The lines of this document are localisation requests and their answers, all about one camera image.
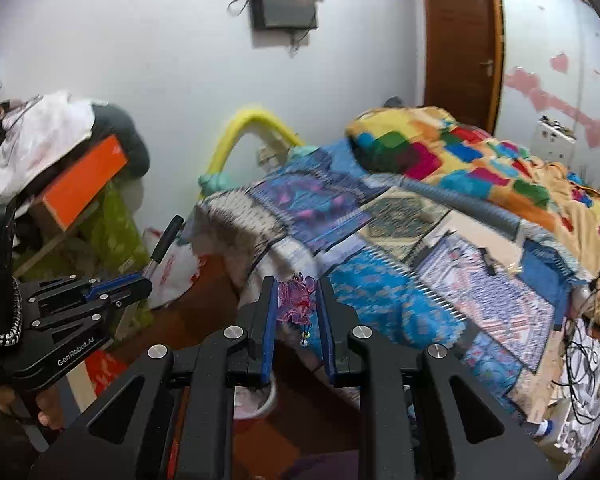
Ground black tangled cables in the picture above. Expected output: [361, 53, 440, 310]
[554, 268, 600, 426]

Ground orange box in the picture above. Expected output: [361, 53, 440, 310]
[28, 134, 128, 236]

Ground yellow foam bed rail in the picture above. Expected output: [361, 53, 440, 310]
[204, 107, 306, 176]

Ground grey bolster pillow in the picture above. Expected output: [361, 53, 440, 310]
[396, 177, 520, 240]

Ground brown wooden door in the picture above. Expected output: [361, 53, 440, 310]
[424, 0, 501, 133]

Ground colourful patchwork blanket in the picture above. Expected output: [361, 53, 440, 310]
[344, 106, 600, 312]

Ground small black wall monitor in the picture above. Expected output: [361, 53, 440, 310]
[250, 0, 317, 32]

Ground frosted sliding wardrobe with hearts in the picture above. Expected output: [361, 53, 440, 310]
[495, 0, 600, 192]

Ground person left hand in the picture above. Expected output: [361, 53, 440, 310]
[0, 386, 65, 430]

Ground white shopping bag red text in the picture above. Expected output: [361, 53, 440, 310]
[147, 237, 201, 310]

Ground blue patterned bed sheet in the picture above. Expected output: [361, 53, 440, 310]
[185, 141, 590, 418]

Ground white patterned trash bin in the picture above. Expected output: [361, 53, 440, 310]
[233, 373, 278, 420]

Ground pink purple hair clip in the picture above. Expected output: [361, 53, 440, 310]
[276, 272, 317, 348]

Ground white small cabinet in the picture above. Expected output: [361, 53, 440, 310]
[530, 116, 576, 167]

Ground white cloth pile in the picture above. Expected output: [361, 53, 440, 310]
[0, 91, 95, 196]

